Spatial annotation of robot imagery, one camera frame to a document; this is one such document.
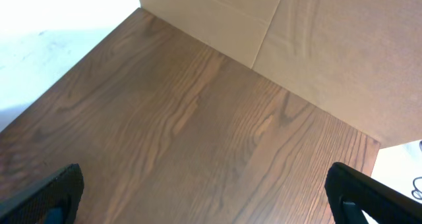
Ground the beige cardboard box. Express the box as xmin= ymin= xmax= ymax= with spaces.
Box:
xmin=140 ymin=0 xmax=421 ymax=147

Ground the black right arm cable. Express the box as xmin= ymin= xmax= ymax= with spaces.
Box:
xmin=411 ymin=176 xmax=422 ymax=201

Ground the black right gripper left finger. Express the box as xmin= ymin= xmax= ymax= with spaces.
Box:
xmin=1 ymin=163 xmax=84 ymax=224

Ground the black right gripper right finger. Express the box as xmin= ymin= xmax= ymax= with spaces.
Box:
xmin=324 ymin=162 xmax=421 ymax=224

